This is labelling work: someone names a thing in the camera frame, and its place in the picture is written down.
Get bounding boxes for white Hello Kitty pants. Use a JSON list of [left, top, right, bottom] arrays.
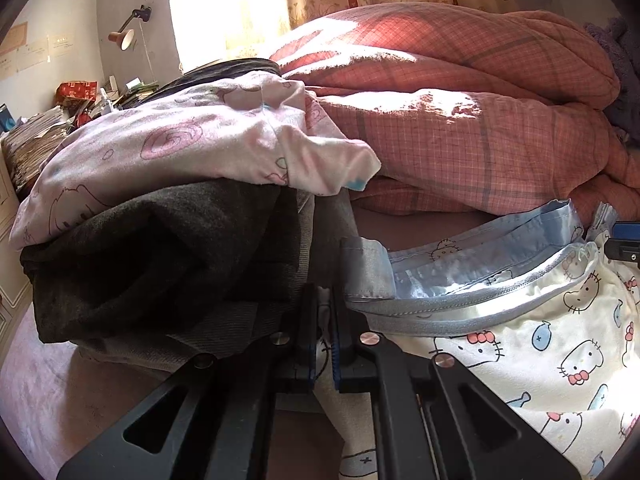
[[311, 197, 639, 479]]

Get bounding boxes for dark folded clothes stack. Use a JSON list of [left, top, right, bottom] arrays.
[[17, 60, 319, 370]]

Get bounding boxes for pink plaid quilt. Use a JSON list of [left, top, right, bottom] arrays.
[[270, 3, 639, 223]]

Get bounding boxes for purple fleece blanket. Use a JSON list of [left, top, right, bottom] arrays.
[[585, 16, 639, 146]]

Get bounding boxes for cream drawer cabinet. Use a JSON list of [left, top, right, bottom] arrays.
[[0, 156, 32, 361]]

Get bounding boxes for pink cartoon folded garment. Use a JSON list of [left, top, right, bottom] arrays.
[[10, 70, 381, 249]]

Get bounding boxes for stack of papers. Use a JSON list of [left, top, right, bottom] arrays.
[[1, 106, 72, 196]]

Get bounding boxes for stack of books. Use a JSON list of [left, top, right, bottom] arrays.
[[112, 81, 160, 110]]

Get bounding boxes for red box on desk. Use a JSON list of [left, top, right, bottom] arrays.
[[54, 80, 98, 104]]

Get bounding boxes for pink wall lamp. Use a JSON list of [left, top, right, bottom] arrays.
[[107, 4, 152, 51]]

